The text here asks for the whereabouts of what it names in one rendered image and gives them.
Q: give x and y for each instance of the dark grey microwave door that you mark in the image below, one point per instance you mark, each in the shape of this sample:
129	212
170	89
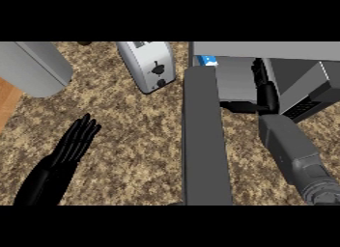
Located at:
204	135

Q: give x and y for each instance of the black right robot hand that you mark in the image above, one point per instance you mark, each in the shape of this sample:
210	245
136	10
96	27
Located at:
266	95

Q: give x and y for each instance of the small dark object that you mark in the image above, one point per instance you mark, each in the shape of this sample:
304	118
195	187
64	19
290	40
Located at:
84	42

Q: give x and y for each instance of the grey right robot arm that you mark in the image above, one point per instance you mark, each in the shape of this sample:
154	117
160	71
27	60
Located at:
291	151

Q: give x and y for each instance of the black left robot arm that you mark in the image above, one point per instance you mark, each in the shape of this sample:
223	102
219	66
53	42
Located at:
42	186

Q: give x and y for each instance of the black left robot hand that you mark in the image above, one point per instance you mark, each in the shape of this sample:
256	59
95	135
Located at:
73	141

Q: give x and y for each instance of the blue and white milk carton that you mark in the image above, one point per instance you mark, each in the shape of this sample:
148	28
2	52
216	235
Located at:
207	60

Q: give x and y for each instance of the silver toaster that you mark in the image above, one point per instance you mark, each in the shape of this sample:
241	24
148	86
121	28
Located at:
148	66

